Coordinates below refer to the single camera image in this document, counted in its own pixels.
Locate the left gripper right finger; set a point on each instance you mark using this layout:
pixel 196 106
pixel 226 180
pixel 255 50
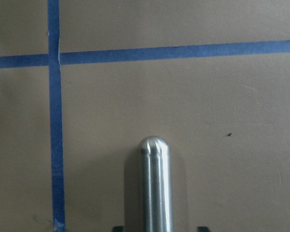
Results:
pixel 202 229

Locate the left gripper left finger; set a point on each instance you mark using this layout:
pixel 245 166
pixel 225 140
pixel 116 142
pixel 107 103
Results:
pixel 118 229

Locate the steel muddler black tip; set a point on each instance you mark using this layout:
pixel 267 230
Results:
pixel 155 185

